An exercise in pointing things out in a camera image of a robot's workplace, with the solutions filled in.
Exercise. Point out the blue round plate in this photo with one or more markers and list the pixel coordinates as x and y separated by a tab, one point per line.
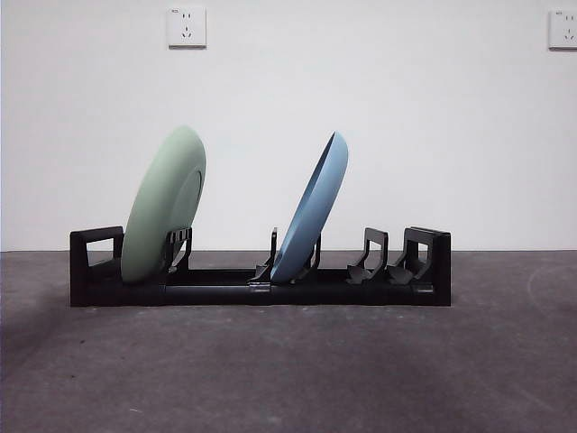
315	207

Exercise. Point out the green round plate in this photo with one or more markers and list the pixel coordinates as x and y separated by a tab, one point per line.
158	203

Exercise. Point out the black plate rack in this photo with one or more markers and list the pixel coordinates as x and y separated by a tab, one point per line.
315	295

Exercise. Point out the white wall socket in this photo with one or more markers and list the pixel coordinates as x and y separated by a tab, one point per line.
187	27
564	30

